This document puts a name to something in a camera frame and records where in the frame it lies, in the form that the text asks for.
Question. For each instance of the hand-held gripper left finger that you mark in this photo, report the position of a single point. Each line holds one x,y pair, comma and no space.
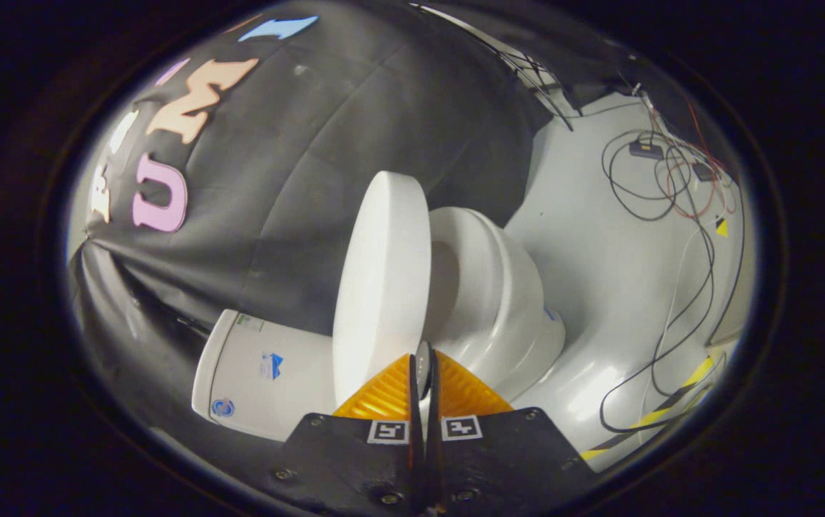
347,459

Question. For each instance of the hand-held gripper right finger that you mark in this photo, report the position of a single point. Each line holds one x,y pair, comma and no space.
505,459

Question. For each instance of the white toilet lid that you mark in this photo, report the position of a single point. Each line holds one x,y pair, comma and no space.
383,287

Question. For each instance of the white toilet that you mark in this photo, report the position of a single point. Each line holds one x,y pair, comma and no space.
513,301

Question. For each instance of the white toilet tank cover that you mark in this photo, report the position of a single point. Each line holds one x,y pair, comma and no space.
205,380

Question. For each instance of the white toilet seat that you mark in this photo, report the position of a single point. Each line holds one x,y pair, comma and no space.
484,273

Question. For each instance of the yellow and black floor tape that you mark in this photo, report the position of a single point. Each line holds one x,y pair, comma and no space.
660,413

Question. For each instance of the black backdrop cloth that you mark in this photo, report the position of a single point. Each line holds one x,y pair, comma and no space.
326,143

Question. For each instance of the yellow triangle floor sticker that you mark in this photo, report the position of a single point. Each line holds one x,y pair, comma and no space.
721,227

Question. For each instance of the black power adapter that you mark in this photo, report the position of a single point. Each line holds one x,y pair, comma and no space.
704,171
646,149

